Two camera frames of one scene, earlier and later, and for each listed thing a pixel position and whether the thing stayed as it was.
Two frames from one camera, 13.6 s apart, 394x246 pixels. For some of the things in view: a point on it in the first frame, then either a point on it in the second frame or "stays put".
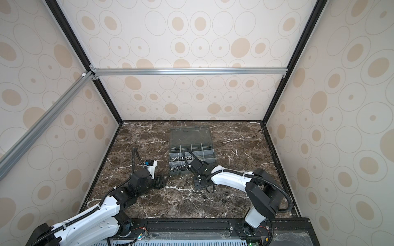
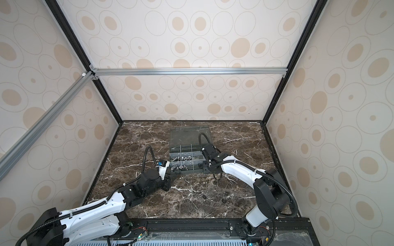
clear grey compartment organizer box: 197,140 stays put
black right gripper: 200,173 to 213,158
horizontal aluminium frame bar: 95,73 stays put
